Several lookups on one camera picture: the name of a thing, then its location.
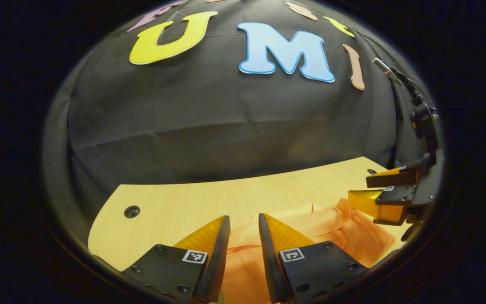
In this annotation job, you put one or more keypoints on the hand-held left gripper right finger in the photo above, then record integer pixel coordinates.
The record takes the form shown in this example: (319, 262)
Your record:
(270, 261)

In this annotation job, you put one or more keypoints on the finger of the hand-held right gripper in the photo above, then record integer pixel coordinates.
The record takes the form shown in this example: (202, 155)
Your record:
(397, 196)
(395, 179)

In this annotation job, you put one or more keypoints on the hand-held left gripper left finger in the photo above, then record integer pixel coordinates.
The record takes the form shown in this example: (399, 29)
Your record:
(215, 261)

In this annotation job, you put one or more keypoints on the orange T-shirt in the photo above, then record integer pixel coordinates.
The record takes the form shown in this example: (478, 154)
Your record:
(344, 236)

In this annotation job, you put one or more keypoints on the black backdrop cloth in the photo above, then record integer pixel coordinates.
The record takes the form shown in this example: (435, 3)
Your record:
(226, 126)

